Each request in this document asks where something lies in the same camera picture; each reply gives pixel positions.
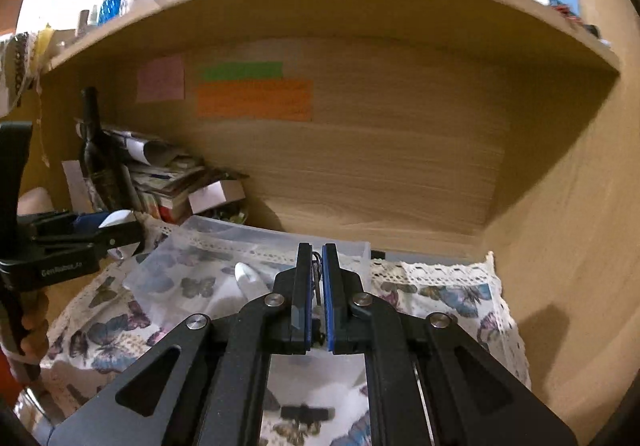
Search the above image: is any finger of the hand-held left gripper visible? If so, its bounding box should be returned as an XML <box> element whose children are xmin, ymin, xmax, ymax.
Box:
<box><xmin>19</xmin><ymin>209</ymin><xmax>109</xmax><ymax>241</ymax></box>
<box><xmin>35</xmin><ymin>222</ymin><xmax>147</xmax><ymax>261</ymax></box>

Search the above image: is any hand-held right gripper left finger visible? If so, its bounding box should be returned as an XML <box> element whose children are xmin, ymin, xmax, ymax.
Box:
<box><xmin>50</xmin><ymin>242</ymin><xmax>314</xmax><ymax>446</ymax></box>

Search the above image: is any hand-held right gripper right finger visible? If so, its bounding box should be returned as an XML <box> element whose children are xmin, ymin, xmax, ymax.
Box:
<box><xmin>322</xmin><ymin>242</ymin><xmax>577</xmax><ymax>446</ymax></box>

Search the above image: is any clear plastic storage box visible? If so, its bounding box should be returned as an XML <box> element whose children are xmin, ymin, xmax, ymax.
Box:
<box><xmin>122</xmin><ymin>215</ymin><xmax>374</xmax><ymax>328</ymax></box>

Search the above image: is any person's left hand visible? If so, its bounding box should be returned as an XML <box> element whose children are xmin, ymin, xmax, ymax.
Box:
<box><xmin>20</xmin><ymin>287</ymin><xmax>52</xmax><ymax>363</ymax></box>

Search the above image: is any stack of books and papers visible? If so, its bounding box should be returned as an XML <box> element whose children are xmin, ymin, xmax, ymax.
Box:
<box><xmin>74</xmin><ymin>119</ymin><xmax>251</xmax><ymax>226</ymax></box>

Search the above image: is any dark glass bottle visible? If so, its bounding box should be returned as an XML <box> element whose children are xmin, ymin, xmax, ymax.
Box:
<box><xmin>80</xmin><ymin>86</ymin><xmax>132</xmax><ymax>213</ymax></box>

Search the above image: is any beaded lace strip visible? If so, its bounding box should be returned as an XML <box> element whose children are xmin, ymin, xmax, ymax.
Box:
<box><xmin>0</xmin><ymin>29</ymin><xmax>43</xmax><ymax>110</ymax></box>

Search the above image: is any small cardboard box white label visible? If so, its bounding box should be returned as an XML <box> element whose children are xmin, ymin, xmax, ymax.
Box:
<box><xmin>187</xmin><ymin>179</ymin><xmax>247</xmax><ymax>218</ymax></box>

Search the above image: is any black binder clip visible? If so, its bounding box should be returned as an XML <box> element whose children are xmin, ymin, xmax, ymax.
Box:
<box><xmin>280</xmin><ymin>403</ymin><xmax>335</xmax><ymax>425</ymax></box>

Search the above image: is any butterfly printed lace cloth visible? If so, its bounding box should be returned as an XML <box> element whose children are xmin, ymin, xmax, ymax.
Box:
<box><xmin>37</xmin><ymin>211</ymin><xmax>532</xmax><ymax>446</ymax></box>

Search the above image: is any wooden shelf unit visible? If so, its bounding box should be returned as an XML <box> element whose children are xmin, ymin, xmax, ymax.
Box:
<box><xmin>0</xmin><ymin>0</ymin><xmax>640</xmax><ymax>427</ymax></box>

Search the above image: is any pink sticky note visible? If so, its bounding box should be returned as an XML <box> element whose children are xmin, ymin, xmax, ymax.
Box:
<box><xmin>136</xmin><ymin>54</ymin><xmax>186</xmax><ymax>103</ymax></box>

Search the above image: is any blue patterned bottle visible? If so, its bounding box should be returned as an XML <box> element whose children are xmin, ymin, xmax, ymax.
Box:
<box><xmin>98</xmin><ymin>0</ymin><xmax>124</xmax><ymax>24</ymax></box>

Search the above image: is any orange sticky note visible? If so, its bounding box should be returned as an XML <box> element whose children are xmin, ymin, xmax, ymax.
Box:
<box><xmin>195</xmin><ymin>79</ymin><xmax>314</xmax><ymax>122</ymax></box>

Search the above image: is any green sticky note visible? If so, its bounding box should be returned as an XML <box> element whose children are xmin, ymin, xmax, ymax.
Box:
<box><xmin>201</xmin><ymin>61</ymin><xmax>284</xmax><ymax>82</ymax></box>

